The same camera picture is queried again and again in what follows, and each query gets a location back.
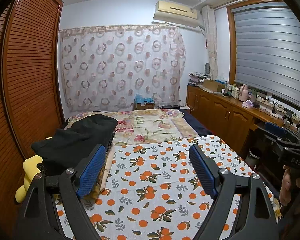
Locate orange print white sheet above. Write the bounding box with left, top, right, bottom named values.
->
left=54, top=134, right=282, bottom=240

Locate navy blue bed cover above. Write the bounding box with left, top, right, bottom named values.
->
left=179, top=109, right=213, bottom=137

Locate long wooden sideboard cabinet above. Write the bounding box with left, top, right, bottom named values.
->
left=186, top=86, right=283, bottom=159

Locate pink tissue pack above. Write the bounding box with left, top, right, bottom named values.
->
left=242, top=100, right=254, bottom=108

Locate circle pattern lace curtain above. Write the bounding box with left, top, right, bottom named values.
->
left=60, top=25, right=186, bottom=112

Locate black printed t-shirt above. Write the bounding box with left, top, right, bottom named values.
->
left=31, top=114, right=118, bottom=176

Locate grey window roller blind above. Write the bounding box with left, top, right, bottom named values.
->
left=231, top=2, right=300, bottom=111

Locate cardboard box on cabinet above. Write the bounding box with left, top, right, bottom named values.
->
left=203, top=79, right=225, bottom=92

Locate person's right hand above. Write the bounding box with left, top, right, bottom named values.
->
left=279, top=165, right=300, bottom=213

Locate yellow plush toy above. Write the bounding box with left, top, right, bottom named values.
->
left=14, top=136, right=53, bottom=204

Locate wooden louvered wardrobe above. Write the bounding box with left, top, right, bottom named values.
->
left=0, top=0, right=64, bottom=239

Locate pink thermos jug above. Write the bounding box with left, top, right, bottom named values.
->
left=238, top=84, right=249, bottom=102

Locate wall air conditioner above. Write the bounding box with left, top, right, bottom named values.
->
left=153, top=1, right=204, bottom=29

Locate floral beige bed blanket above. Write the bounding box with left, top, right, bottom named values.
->
left=63, top=108, right=201, bottom=147

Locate box with blue cloth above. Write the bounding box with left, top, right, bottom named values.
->
left=133, top=94, right=155, bottom=110

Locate beige side window curtain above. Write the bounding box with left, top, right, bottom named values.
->
left=202, top=5, right=218, bottom=80

